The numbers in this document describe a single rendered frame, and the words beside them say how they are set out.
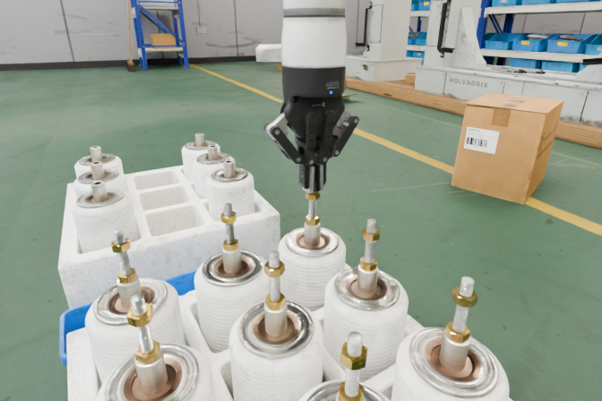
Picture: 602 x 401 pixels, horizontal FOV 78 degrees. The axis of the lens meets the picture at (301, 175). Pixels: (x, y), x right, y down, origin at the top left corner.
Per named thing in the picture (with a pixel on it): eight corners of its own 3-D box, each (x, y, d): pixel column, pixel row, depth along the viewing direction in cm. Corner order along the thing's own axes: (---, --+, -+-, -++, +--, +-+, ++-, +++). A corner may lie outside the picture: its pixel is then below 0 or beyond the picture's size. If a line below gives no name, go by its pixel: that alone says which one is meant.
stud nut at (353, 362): (373, 361, 25) (374, 352, 25) (356, 376, 24) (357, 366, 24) (350, 345, 27) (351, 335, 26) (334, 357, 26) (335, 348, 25)
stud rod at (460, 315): (461, 354, 33) (477, 283, 30) (451, 354, 33) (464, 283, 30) (457, 345, 34) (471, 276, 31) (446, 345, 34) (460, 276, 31)
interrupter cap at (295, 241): (339, 260, 49) (339, 256, 49) (281, 257, 50) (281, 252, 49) (339, 231, 56) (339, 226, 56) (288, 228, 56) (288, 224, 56)
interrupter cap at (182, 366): (114, 447, 27) (112, 441, 27) (98, 373, 33) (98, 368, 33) (212, 394, 31) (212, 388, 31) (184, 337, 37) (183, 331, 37)
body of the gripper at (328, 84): (297, 63, 38) (297, 149, 42) (363, 59, 42) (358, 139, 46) (267, 58, 44) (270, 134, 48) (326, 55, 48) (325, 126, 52)
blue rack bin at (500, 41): (505, 47, 543) (508, 32, 535) (530, 49, 512) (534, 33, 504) (482, 48, 522) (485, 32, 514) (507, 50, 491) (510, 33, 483)
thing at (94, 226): (142, 262, 79) (127, 184, 72) (149, 289, 71) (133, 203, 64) (91, 276, 74) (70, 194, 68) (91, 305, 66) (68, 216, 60)
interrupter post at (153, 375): (142, 402, 30) (136, 372, 29) (136, 380, 32) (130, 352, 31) (172, 387, 32) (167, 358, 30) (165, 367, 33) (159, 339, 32)
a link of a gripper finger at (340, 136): (356, 115, 47) (328, 151, 47) (364, 123, 48) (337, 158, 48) (344, 110, 50) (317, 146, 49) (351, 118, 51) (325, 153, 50)
